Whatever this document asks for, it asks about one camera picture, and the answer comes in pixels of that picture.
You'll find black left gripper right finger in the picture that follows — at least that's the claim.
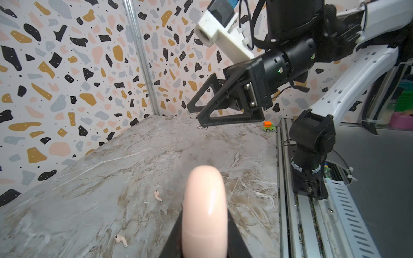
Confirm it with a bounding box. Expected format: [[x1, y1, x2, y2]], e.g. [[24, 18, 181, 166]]
[[227, 210, 252, 258]]

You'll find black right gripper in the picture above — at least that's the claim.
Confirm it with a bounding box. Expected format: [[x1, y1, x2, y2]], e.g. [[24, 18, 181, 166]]
[[187, 57, 274, 127]]

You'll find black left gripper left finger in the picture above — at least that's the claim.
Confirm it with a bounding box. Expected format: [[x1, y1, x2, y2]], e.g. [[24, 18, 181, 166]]
[[159, 211, 183, 258]]

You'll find pink round earbud case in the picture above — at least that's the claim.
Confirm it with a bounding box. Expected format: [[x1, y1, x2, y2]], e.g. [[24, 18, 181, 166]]
[[182, 166, 228, 258]]

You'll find pink earbud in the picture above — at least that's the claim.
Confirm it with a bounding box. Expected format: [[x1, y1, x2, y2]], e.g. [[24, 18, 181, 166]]
[[115, 234, 129, 248], [154, 190, 163, 202]]

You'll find orange green toy truck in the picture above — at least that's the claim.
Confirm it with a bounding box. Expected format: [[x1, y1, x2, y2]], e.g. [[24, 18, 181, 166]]
[[262, 121, 276, 132]]

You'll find pink plastic box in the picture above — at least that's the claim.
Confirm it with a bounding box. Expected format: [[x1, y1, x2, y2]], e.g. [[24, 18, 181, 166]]
[[389, 110, 413, 130]]

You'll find green plastic basket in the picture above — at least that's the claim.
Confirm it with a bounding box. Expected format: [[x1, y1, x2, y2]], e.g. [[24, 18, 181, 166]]
[[394, 90, 413, 112]]

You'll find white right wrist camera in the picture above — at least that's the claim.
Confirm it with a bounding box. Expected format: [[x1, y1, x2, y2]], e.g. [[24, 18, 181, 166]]
[[194, 1, 254, 64]]

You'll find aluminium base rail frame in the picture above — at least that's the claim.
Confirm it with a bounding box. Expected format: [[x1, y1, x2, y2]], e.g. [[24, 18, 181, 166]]
[[277, 119, 380, 258]]

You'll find aluminium corner post right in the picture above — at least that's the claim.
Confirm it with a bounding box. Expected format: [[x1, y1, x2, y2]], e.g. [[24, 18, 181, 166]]
[[123, 0, 161, 116]]

